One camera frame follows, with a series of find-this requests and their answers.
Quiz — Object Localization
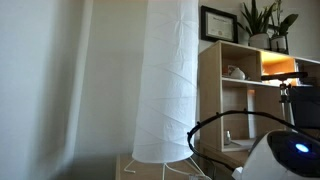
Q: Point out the light wood drawer cabinet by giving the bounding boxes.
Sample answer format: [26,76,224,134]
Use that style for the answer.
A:
[114,153,202,180]

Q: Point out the light wood shelf unit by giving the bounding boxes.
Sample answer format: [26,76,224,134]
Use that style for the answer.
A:
[198,39,320,153]

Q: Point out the small clear bottle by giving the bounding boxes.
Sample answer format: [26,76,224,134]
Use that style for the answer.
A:
[223,130,232,146]

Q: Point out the black framed certificate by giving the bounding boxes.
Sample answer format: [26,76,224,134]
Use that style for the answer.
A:
[200,4,239,44]

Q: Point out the light wood desk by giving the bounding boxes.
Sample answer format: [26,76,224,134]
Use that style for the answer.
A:
[199,139,249,180]

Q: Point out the snake plant in white pot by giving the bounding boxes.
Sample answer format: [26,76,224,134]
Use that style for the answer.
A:
[237,0,276,50]

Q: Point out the orchid plant in pot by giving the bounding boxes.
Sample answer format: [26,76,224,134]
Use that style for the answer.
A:
[266,0,299,54]

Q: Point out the black monitor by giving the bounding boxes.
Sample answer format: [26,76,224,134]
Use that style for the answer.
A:
[288,84,320,130]

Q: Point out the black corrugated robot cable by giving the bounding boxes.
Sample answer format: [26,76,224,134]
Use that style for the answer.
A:
[186,109,320,173]

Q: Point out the black camera on tripod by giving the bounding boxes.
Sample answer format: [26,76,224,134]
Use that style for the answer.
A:
[260,71,309,133]

